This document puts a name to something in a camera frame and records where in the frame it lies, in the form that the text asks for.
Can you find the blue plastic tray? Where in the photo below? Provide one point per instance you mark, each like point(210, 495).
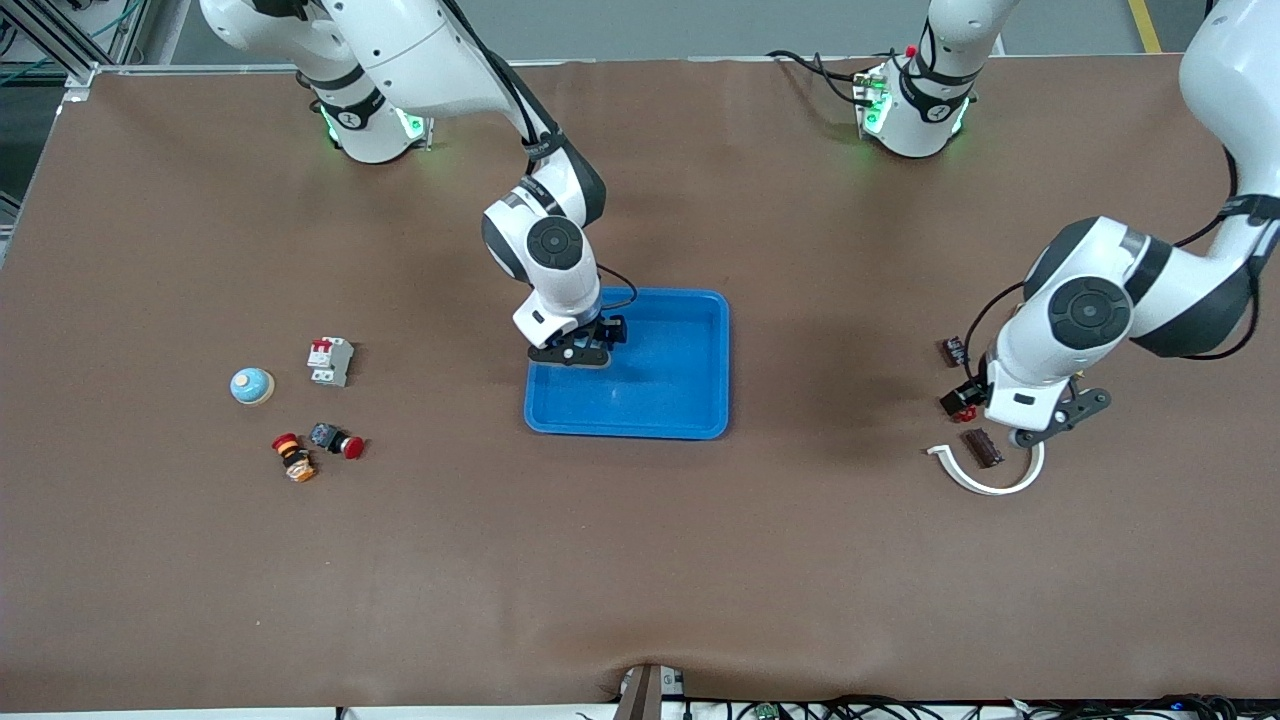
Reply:
point(650, 390)

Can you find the white red circuit breaker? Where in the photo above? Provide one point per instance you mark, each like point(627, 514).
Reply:
point(330, 362)

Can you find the metal base connector bracket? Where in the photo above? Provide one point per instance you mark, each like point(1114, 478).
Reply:
point(872, 100)
point(420, 135)

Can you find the light blue bell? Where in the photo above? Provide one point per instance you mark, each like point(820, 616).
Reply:
point(252, 387)

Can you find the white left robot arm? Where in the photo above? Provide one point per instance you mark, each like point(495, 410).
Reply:
point(1230, 80)

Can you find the grey mounting post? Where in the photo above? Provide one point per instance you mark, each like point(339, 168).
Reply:
point(640, 695)

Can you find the long dark cylindrical capacitor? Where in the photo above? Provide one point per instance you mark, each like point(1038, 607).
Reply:
point(982, 447)

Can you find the aluminium frame corner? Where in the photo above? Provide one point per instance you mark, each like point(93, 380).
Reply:
point(85, 75)

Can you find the short dark cylindrical capacitor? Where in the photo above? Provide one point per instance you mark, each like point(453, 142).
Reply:
point(955, 351)

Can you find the red black emergency stop button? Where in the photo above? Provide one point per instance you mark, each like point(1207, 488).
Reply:
point(335, 440)

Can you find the orange red push button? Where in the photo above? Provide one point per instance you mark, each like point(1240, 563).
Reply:
point(295, 460)

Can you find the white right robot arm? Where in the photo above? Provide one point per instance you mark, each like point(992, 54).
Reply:
point(420, 50)

